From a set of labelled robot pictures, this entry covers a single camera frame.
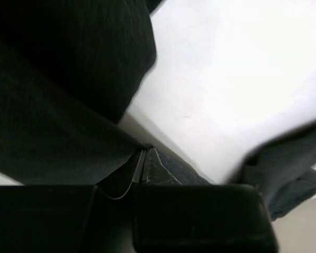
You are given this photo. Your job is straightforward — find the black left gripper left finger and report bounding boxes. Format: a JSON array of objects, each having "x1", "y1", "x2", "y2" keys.
[{"x1": 0, "y1": 151, "x2": 145, "y2": 252}]

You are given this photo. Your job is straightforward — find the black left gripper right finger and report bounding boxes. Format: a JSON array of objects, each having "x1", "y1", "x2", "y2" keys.
[{"x1": 133, "y1": 149, "x2": 279, "y2": 252}]

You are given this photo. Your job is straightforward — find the black trousers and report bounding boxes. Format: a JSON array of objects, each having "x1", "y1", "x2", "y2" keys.
[{"x1": 0, "y1": 0, "x2": 316, "y2": 221}]

